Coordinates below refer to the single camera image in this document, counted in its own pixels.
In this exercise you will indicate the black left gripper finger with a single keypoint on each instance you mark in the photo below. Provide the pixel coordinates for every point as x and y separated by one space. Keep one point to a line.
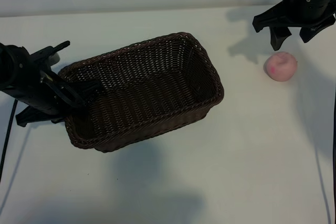
90 89

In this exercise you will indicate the pink peach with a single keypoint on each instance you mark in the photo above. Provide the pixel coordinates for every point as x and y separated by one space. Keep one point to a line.
279 68

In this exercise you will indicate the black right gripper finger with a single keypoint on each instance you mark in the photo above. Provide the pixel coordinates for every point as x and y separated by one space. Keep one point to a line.
309 33
278 35

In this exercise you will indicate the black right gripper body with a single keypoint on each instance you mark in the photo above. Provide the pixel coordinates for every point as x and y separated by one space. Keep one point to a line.
302 11

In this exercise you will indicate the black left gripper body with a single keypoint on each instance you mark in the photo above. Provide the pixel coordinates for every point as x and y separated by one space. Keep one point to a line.
39 95

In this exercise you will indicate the dark brown woven basket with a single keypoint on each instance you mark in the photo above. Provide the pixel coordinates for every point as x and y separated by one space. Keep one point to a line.
147 85

